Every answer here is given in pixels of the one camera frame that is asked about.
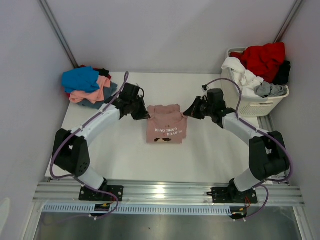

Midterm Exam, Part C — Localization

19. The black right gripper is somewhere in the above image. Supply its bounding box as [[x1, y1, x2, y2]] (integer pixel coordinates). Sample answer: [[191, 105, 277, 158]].
[[184, 96, 214, 120]]

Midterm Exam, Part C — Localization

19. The dusty pink graphic t-shirt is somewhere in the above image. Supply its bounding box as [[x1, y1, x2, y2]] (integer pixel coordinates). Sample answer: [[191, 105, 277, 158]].
[[146, 104, 188, 144]]

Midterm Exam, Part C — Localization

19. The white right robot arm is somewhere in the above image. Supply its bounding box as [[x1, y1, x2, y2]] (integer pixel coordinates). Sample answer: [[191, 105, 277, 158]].
[[183, 88, 291, 202]]

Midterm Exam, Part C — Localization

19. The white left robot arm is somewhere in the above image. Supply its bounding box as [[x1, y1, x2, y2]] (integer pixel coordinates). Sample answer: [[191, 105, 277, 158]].
[[49, 83, 150, 201]]

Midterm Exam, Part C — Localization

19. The slate blue t-shirt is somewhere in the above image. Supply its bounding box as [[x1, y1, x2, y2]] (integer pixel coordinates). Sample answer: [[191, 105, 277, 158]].
[[77, 82, 118, 110]]

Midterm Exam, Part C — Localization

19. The salmon pink t-shirt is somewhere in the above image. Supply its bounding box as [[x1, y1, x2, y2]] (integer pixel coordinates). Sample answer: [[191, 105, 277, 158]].
[[69, 75, 111, 104]]

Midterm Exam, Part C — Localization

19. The white perforated laundry basket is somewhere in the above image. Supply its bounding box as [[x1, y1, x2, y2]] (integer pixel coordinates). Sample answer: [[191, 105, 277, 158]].
[[221, 47, 290, 118]]

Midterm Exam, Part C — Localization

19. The black folded t-shirt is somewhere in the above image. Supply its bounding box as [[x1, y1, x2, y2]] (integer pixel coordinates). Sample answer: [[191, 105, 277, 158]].
[[94, 68, 110, 78]]

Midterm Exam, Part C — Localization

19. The white t-shirt in basket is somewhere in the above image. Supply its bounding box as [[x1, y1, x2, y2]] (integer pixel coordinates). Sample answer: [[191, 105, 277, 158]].
[[221, 57, 264, 98]]

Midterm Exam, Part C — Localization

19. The grey t-shirt in basket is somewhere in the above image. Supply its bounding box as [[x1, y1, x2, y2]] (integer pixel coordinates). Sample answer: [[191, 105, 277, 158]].
[[254, 81, 288, 98]]

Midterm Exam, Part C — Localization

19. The red t-shirt in basket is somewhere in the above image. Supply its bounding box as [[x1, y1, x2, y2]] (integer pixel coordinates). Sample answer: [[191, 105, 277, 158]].
[[229, 42, 286, 83]]

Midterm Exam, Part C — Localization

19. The black t-shirt in basket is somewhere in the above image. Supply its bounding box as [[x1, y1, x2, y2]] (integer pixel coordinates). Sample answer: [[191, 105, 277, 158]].
[[272, 60, 291, 86]]

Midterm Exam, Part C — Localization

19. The right side aluminium rail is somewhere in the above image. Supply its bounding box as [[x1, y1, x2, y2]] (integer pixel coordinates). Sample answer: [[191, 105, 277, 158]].
[[257, 115, 291, 186]]

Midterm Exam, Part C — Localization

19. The aluminium mounting rail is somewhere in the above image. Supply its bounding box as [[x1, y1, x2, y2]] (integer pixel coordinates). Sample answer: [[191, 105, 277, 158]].
[[32, 178, 305, 207]]

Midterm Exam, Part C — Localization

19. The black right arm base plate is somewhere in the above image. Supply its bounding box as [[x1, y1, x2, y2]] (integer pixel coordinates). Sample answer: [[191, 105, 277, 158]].
[[206, 187, 258, 204]]

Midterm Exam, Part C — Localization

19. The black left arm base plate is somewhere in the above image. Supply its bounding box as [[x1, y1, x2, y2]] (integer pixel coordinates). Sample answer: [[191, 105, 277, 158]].
[[78, 178, 124, 202]]

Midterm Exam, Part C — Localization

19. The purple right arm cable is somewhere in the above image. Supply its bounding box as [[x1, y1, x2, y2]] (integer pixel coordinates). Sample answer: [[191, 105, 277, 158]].
[[201, 77, 294, 222]]

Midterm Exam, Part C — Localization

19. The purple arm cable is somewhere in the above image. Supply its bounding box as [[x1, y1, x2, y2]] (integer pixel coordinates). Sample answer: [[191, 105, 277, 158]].
[[201, 77, 294, 222], [49, 71, 145, 221]]

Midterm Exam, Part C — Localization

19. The white slotted cable duct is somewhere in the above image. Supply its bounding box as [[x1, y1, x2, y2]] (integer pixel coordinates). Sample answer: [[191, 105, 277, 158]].
[[42, 203, 232, 216]]

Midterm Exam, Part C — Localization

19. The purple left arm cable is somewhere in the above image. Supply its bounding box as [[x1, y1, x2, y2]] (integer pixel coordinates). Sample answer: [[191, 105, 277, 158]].
[[49, 71, 145, 221]]

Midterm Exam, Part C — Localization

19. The left aluminium frame post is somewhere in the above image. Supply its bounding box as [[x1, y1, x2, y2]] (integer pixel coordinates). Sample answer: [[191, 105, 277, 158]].
[[37, 0, 79, 69]]

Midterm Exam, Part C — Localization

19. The aluminium frame post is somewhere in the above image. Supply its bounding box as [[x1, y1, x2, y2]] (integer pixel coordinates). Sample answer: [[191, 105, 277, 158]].
[[273, 0, 305, 43], [37, 0, 79, 69]]

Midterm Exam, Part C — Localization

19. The right aluminium frame post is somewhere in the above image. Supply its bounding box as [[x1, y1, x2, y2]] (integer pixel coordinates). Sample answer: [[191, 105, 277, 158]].
[[273, 0, 305, 43]]

